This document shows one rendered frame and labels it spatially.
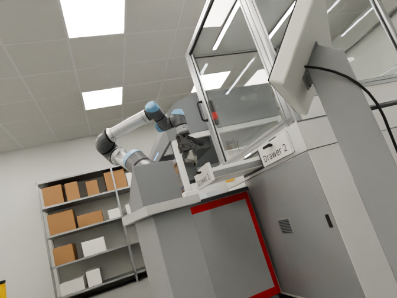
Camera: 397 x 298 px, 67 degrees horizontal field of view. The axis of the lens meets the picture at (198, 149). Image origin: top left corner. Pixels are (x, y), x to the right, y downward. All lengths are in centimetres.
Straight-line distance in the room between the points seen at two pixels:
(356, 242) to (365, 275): 14
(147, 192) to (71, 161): 483
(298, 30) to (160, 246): 95
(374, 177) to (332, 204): 48
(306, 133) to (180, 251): 79
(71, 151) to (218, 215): 464
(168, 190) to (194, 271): 37
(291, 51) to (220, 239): 128
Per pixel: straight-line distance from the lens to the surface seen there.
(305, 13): 96
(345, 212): 152
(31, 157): 631
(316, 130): 154
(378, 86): 195
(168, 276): 134
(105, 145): 191
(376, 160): 103
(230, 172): 172
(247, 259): 197
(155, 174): 142
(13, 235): 614
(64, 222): 553
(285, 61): 92
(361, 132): 104
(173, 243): 135
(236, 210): 196
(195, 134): 275
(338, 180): 153
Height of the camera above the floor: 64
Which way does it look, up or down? 13 degrees up
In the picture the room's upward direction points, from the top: 17 degrees counter-clockwise
